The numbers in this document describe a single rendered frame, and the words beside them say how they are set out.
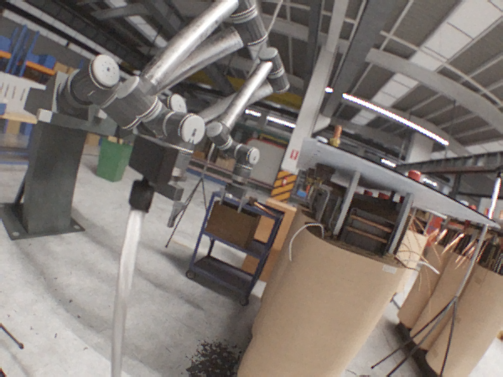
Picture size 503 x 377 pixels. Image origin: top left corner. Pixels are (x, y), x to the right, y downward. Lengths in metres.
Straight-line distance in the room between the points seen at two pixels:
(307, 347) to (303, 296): 0.24
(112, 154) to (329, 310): 4.74
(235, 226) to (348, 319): 1.42
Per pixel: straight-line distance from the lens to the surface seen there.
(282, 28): 14.72
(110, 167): 5.15
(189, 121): 0.82
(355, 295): 0.95
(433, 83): 15.91
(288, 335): 1.02
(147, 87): 0.90
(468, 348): 2.39
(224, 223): 2.16
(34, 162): 2.34
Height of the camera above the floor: 1.24
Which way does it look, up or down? 5 degrees down
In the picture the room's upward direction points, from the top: 20 degrees clockwise
